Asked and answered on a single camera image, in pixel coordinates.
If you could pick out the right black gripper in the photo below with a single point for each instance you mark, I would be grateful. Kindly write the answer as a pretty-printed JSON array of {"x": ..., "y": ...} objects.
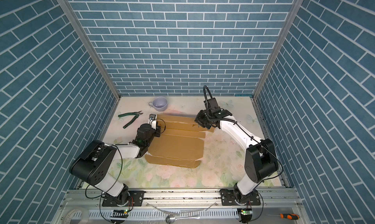
[{"x": 198, "y": 119}]

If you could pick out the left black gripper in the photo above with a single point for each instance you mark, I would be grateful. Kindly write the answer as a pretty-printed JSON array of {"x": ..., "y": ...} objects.
[{"x": 157, "y": 130}]

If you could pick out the brown cardboard box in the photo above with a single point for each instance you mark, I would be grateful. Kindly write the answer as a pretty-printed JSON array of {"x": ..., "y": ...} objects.
[{"x": 181, "y": 142}]

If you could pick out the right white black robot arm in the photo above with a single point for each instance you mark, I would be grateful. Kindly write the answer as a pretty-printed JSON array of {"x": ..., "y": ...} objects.
[{"x": 260, "y": 158}]

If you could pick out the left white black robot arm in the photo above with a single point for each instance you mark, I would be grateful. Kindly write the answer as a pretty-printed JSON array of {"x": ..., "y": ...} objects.
[{"x": 93, "y": 163}]

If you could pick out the lavender ceramic cup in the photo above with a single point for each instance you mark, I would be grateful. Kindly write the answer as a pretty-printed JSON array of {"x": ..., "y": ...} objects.
[{"x": 160, "y": 104}]

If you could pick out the clear plastic strip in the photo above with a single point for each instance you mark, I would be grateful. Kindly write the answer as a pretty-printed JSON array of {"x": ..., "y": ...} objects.
[{"x": 180, "y": 211}]

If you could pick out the metal spoon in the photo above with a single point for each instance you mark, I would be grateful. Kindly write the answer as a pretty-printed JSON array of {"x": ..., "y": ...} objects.
[{"x": 170, "y": 219}]

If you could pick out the clear tape roll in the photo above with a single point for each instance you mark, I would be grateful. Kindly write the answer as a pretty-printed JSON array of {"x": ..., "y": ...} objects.
[{"x": 77, "y": 212}]

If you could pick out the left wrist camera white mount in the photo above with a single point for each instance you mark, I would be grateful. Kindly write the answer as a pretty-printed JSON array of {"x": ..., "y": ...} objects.
[{"x": 152, "y": 120}]

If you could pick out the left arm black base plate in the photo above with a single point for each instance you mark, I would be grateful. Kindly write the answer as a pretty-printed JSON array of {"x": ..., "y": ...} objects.
[{"x": 125, "y": 199}]

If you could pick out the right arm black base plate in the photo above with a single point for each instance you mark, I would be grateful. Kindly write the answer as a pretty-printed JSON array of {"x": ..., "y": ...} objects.
[{"x": 230, "y": 197}]

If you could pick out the aluminium front rail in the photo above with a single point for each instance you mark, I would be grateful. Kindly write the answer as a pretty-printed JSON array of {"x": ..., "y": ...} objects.
[{"x": 273, "y": 197}]

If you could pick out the orange handled screwdriver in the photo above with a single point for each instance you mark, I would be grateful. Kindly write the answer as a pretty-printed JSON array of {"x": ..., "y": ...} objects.
[{"x": 289, "y": 216}]

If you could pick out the aluminium corner post right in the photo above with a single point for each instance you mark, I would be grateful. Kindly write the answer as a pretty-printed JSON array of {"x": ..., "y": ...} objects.
[{"x": 276, "y": 49}]

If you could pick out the aluminium corner post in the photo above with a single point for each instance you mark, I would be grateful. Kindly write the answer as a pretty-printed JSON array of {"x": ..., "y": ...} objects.
[
  {"x": 71, "y": 16},
  {"x": 276, "y": 49}
]

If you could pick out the aluminium corner post left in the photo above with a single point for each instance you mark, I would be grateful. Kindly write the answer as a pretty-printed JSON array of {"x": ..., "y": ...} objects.
[{"x": 71, "y": 16}]

